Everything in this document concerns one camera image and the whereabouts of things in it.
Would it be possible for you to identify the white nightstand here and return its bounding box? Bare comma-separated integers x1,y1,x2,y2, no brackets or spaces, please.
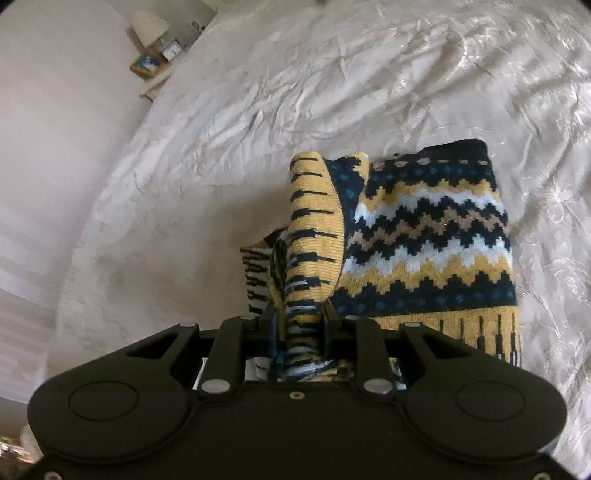
137,46,186,103

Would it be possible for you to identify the patterned knit sweater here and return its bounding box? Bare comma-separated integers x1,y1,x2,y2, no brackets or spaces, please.
240,138,522,385

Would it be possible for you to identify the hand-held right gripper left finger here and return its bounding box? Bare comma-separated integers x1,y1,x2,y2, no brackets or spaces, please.
124,308,279,400

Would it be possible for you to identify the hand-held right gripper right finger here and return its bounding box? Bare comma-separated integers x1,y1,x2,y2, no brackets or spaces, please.
322,302,463,400

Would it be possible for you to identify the white bedspread bed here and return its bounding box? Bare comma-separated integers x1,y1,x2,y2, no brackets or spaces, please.
46,0,591,472

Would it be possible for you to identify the wooden photo frame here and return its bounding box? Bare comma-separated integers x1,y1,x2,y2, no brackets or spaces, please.
129,54,168,77

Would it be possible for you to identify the cream shade table lamp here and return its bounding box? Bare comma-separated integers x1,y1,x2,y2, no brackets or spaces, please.
131,10,170,49

